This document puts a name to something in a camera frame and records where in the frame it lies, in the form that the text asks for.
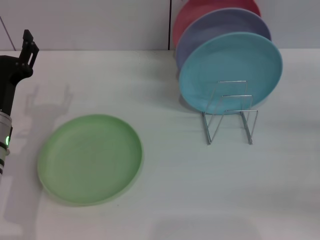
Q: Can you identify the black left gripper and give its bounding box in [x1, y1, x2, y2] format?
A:
[0, 29, 40, 116]

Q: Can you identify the green plate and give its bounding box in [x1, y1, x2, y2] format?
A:
[37, 114, 144, 208]

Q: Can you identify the red plate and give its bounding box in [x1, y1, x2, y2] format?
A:
[172, 0, 262, 49]

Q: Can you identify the teal plate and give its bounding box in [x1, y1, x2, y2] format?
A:
[178, 31, 284, 112]

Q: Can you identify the purple plate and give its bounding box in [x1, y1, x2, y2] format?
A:
[174, 7, 273, 73]

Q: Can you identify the metal wire plate rack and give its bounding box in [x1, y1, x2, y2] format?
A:
[201, 80, 259, 146]

